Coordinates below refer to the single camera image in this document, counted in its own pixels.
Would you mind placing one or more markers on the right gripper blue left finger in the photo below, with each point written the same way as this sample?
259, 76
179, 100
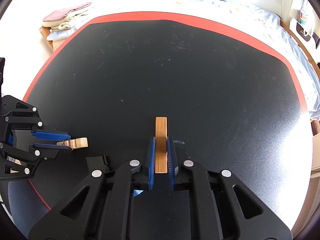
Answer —
151, 162

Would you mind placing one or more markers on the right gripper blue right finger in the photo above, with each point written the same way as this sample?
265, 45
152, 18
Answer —
171, 162

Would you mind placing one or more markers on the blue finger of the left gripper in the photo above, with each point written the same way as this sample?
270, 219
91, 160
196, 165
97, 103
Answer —
48, 151
52, 136

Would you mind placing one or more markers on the wooden stick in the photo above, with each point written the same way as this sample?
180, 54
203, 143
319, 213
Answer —
161, 159

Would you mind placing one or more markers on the tan wooden clip piece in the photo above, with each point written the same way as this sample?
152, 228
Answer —
74, 143

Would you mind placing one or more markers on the blue plastic block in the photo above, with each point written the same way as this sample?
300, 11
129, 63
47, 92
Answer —
137, 192

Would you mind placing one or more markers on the blue trouser leg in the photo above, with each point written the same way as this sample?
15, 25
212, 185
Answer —
26, 206

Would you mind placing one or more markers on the red black table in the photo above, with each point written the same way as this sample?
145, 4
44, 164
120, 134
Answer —
235, 102

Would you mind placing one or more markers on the folded towels stack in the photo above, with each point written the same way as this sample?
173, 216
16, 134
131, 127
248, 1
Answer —
63, 23

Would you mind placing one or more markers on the black plastic bracket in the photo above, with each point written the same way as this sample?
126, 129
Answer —
97, 163

